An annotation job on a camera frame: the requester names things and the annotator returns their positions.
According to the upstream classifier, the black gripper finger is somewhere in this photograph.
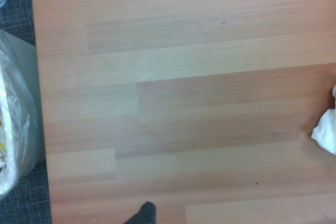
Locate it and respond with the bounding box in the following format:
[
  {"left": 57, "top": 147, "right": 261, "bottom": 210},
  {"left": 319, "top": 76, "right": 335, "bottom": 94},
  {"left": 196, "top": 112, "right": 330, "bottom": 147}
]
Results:
[{"left": 125, "top": 201, "right": 158, "bottom": 224}]

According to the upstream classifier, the white tissue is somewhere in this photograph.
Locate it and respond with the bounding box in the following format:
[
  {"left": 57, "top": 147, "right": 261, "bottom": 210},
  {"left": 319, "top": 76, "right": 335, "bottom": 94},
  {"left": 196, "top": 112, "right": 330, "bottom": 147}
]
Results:
[{"left": 311, "top": 84, "right": 336, "bottom": 155}]

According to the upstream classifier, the lined white trash bin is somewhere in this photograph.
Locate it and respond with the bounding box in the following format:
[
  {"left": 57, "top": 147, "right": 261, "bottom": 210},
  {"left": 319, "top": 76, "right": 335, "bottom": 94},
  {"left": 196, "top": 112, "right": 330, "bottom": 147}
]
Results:
[{"left": 0, "top": 0, "right": 39, "bottom": 200}]

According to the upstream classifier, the small rectangular trash bin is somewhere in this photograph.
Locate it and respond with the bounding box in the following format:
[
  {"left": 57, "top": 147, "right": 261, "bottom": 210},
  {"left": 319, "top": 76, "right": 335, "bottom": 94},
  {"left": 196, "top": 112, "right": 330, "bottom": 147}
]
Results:
[{"left": 7, "top": 31, "right": 46, "bottom": 168}]

